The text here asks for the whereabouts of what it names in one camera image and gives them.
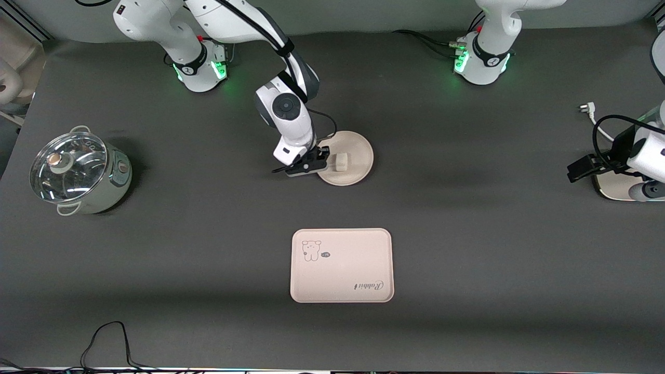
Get round cream plate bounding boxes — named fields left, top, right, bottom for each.
left=316, top=130, right=375, bottom=187

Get cream rectangular rabbit tray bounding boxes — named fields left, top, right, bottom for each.
left=290, top=228, right=395, bottom=303

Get cream electric cooking pot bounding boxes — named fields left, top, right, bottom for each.
left=30, top=125, right=133, bottom=216

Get beige chair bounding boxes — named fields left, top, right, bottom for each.
left=0, top=13, right=47, bottom=117

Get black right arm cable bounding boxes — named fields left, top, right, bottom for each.
left=270, top=106, right=338, bottom=175

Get white toaster cable with plug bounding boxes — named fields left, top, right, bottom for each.
left=578, top=103, right=616, bottom=143

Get black left arm base cables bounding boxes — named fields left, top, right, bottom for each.
left=392, top=30, right=468, bottom=59

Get thin black looped cable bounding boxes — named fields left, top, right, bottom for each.
left=81, top=321, right=156, bottom=370

